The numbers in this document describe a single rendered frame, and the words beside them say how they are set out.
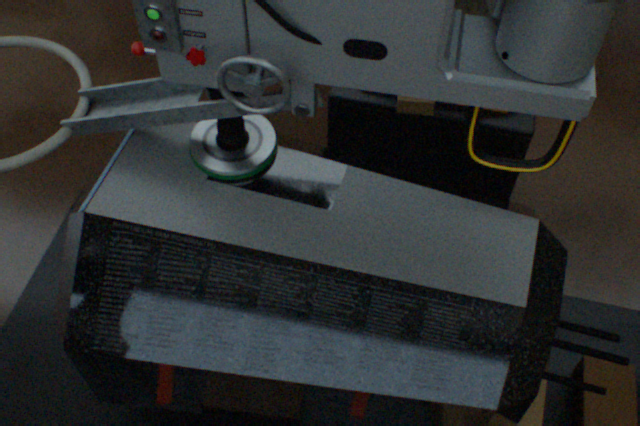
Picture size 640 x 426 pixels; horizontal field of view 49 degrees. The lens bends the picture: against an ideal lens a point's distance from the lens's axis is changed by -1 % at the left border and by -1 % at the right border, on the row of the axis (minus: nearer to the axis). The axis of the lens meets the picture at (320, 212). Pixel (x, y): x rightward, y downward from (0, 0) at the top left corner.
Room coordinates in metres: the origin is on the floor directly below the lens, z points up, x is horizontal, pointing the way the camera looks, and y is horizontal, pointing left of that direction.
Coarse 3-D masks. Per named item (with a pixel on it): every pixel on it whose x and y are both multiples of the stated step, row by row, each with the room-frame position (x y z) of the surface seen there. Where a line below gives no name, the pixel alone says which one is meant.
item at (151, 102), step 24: (96, 96) 1.29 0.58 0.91; (120, 96) 1.28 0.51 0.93; (144, 96) 1.26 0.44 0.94; (168, 96) 1.24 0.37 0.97; (192, 96) 1.21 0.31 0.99; (240, 96) 1.11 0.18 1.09; (264, 96) 1.09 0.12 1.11; (72, 120) 1.19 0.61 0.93; (96, 120) 1.17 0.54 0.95; (120, 120) 1.16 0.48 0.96; (144, 120) 1.15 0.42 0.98; (168, 120) 1.14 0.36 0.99; (192, 120) 1.12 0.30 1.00
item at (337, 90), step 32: (352, 96) 1.47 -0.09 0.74; (384, 96) 1.47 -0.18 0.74; (352, 128) 1.46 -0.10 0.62; (384, 128) 1.43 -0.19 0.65; (416, 128) 1.41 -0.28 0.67; (448, 128) 1.39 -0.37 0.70; (480, 128) 1.37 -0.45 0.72; (512, 128) 1.35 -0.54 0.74; (384, 160) 1.44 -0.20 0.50; (416, 160) 1.41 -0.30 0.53; (448, 160) 1.39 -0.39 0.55
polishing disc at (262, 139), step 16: (208, 128) 1.21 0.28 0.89; (256, 128) 1.21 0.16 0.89; (272, 128) 1.21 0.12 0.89; (192, 144) 1.15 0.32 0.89; (208, 144) 1.15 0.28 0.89; (256, 144) 1.15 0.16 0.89; (272, 144) 1.15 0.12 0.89; (208, 160) 1.10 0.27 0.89; (224, 160) 1.10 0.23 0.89; (240, 160) 1.10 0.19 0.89; (256, 160) 1.10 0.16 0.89
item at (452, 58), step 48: (288, 0) 1.04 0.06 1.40; (336, 0) 1.02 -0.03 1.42; (384, 0) 1.01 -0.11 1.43; (432, 0) 0.99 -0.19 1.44; (624, 0) 0.94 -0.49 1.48; (288, 48) 1.04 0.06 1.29; (336, 48) 1.02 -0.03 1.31; (384, 48) 1.00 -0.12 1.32; (432, 48) 0.99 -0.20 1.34; (480, 48) 1.06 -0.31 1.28; (432, 96) 0.98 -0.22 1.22; (480, 96) 0.97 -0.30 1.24; (528, 96) 0.95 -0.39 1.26; (576, 96) 0.94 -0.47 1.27
